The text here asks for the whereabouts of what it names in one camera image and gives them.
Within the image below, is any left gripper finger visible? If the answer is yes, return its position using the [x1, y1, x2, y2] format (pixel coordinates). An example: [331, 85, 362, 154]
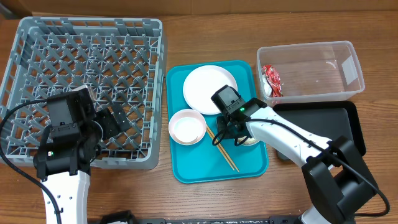
[111, 103, 131, 132]
[95, 108, 121, 140]

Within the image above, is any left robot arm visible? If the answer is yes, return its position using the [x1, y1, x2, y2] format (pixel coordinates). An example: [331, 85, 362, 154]
[34, 103, 130, 223]

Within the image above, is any wooden chopstick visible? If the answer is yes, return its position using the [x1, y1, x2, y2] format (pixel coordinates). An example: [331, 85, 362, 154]
[206, 126, 235, 170]
[206, 126, 239, 172]

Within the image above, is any clear plastic bin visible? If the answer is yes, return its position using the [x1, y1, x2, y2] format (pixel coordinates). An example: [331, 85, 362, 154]
[257, 41, 365, 106]

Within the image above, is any grey dishwasher rack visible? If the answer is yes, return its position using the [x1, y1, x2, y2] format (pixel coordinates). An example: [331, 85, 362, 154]
[1, 17, 167, 170]

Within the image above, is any wooden chopstick upper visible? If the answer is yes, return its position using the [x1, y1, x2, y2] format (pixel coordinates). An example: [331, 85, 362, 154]
[206, 126, 239, 172]

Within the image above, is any white round plate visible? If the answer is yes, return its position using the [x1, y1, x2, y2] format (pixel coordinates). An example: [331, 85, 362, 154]
[183, 65, 238, 115]

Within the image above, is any pink-white small bowl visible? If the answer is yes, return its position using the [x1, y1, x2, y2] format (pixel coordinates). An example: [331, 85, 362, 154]
[169, 109, 206, 146]

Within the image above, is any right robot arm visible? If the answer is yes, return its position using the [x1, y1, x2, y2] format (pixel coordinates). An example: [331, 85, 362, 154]
[211, 94, 381, 223]

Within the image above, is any wooden chopstick lower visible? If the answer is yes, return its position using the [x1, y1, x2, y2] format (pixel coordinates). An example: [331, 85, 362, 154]
[206, 126, 235, 170]

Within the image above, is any black rectangular tray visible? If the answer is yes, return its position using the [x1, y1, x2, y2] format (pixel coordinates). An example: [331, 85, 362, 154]
[273, 101, 366, 156]

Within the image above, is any red snack wrapper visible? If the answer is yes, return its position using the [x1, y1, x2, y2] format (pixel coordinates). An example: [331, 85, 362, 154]
[262, 65, 283, 98]

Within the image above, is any grey-green bowl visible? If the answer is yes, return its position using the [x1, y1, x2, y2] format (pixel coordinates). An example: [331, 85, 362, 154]
[243, 138, 259, 146]

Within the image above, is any white tissue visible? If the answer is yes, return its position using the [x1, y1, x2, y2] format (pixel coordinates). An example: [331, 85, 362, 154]
[262, 75, 272, 97]

